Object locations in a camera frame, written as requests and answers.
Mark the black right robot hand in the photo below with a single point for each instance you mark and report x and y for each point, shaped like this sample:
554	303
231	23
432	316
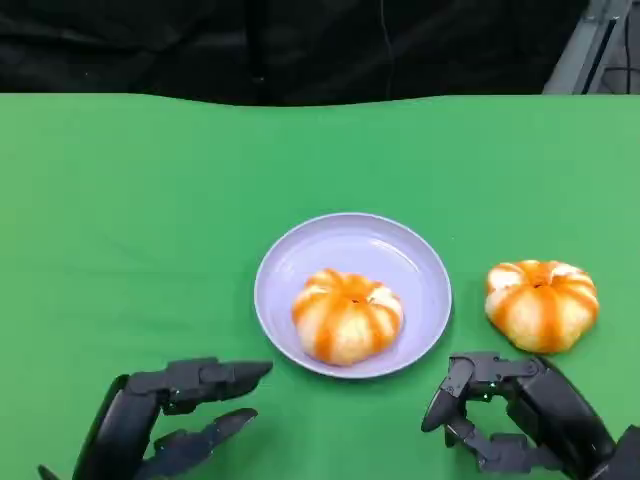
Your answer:
555	405

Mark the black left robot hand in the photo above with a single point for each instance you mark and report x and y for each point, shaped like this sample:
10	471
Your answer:
120	430

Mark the orange and white bread roll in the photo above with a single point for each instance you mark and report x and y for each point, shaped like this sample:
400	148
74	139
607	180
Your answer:
540	310
345	325

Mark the lilac plate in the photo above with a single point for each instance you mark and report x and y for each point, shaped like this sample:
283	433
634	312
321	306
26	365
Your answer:
350	245

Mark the green table cloth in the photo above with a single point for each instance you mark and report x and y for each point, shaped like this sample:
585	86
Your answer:
320	165

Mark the black backdrop curtain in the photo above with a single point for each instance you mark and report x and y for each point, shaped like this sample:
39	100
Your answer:
150	45

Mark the grey metal frame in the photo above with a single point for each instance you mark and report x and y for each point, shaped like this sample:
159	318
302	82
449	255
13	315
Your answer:
575	55

